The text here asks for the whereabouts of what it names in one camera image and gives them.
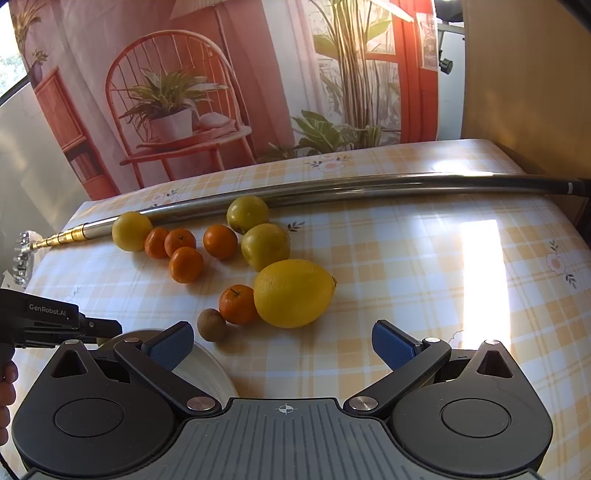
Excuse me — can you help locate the brown kiwi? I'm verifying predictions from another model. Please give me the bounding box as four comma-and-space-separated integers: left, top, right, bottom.
197, 308, 228, 343

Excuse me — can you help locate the mandarin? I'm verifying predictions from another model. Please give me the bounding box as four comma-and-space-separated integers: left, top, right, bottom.
144, 227, 168, 260
218, 284, 259, 326
164, 228, 197, 258
202, 224, 238, 260
168, 246, 204, 284

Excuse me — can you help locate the large yellow grapefruit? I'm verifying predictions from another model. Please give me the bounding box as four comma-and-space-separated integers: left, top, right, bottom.
253, 259, 338, 329

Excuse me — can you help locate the green-yellow apple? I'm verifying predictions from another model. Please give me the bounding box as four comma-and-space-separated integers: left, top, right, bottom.
226, 196, 270, 235
240, 223, 290, 272

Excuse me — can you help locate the person's left hand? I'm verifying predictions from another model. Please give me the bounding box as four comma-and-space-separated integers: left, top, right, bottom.
0, 361, 18, 446

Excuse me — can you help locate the beige ceramic plate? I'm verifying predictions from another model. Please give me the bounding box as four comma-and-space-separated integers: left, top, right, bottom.
97, 329, 238, 407

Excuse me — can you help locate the yellow lemon by pole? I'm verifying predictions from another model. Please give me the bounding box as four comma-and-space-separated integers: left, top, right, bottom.
111, 211, 153, 252

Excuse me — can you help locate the telescopic metal pole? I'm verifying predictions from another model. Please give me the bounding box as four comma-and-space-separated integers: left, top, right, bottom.
12, 172, 591, 286

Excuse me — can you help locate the printed room backdrop cloth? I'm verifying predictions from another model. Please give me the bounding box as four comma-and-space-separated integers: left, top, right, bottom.
5, 0, 439, 200

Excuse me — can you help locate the wooden headboard panel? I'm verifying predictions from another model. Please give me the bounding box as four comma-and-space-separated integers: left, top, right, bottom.
460, 0, 591, 227

